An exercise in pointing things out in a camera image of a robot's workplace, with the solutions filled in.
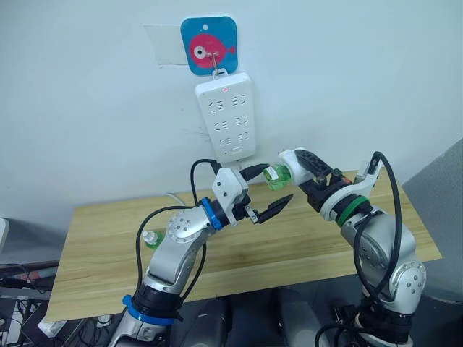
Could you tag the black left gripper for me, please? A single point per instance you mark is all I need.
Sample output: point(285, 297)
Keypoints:
point(241, 209)

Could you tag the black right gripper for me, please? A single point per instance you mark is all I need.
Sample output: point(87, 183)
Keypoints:
point(322, 193)

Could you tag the white mosquito repellent heater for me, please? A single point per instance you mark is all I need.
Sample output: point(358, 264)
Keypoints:
point(294, 169)

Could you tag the green repellent liquid bottle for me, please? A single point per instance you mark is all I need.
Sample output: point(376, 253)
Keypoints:
point(154, 241)
point(278, 179)

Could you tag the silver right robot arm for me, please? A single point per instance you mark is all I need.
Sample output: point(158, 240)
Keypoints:
point(383, 231)

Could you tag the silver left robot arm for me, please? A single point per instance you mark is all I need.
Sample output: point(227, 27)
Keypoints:
point(181, 231)

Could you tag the grey panel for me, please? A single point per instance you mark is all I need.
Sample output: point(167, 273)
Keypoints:
point(441, 202)

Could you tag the metal hook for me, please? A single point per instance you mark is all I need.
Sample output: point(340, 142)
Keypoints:
point(215, 60)

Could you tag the clear tape patch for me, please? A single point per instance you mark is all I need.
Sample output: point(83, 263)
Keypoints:
point(162, 43)

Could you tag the white floor power strip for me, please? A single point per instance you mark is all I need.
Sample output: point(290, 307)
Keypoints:
point(52, 328)

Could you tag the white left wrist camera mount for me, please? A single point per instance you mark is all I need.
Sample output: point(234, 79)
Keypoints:
point(226, 186)

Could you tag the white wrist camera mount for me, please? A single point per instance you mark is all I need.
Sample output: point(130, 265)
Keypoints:
point(226, 186)
point(361, 187)

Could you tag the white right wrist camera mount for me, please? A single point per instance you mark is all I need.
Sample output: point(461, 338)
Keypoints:
point(361, 187)

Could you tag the blue fish wall hook plate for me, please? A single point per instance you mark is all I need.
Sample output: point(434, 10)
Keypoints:
point(197, 34)

